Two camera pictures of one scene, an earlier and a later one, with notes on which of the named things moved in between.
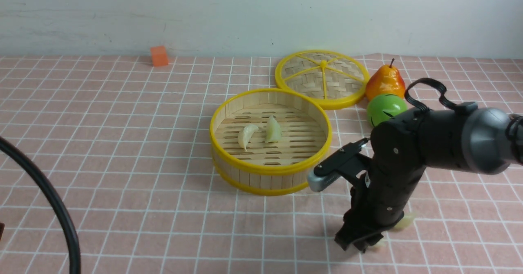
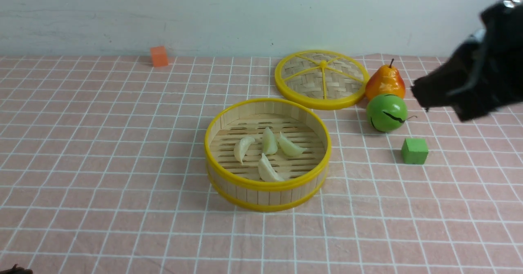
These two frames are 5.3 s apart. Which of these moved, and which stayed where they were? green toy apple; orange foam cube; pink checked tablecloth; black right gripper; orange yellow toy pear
Moved: black right gripper
Stayed: pink checked tablecloth; orange foam cube; green toy apple; orange yellow toy pear
